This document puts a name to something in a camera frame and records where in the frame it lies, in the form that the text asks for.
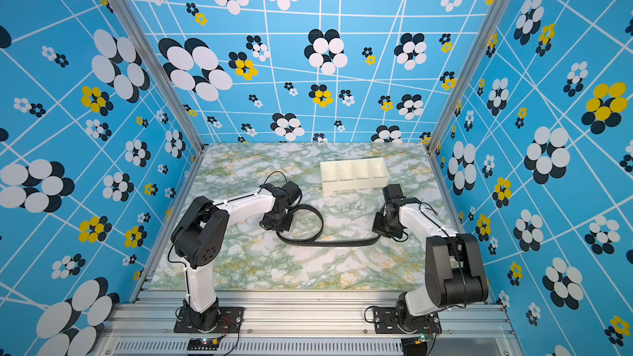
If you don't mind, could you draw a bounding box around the black belt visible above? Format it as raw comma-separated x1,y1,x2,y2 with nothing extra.
277,204,380,247

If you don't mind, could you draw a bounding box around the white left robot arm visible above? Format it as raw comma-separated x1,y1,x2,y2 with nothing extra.
171,191,302,332

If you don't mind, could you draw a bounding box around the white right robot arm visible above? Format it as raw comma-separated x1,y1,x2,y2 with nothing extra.
374,199,489,334

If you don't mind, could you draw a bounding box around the white compartment storage tray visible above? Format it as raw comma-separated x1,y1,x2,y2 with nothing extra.
320,158,390,194

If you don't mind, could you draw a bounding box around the right controller board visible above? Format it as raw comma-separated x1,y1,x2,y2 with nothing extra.
401,337,429,356

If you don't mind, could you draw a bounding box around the controller board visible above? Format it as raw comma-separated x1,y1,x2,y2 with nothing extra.
401,337,429,356
186,338,222,353

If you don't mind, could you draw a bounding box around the left controller board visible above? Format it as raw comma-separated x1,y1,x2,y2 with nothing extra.
186,338,222,353

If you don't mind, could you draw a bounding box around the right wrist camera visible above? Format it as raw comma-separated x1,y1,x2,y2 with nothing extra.
382,184,405,206

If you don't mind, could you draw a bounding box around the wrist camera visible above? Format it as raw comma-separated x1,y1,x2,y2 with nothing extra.
260,181,303,208
382,184,405,206

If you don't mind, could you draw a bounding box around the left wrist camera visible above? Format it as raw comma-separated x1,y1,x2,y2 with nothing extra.
260,181,303,208

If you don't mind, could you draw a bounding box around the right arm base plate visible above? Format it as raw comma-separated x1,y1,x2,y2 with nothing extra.
364,306,442,338

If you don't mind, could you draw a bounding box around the aluminium front rail frame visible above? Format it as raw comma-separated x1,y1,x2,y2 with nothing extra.
95,290,522,355

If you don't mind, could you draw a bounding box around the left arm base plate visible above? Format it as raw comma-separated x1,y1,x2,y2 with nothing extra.
173,306,246,335

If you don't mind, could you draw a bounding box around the aluminium corner post right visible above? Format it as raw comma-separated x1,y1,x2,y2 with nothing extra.
426,0,531,154

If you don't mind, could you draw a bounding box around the aluminium corner post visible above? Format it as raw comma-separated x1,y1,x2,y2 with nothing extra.
426,0,531,154
86,0,204,154

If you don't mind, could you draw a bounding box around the aluminium corner post left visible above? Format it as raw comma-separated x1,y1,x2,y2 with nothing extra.
86,0,204,154

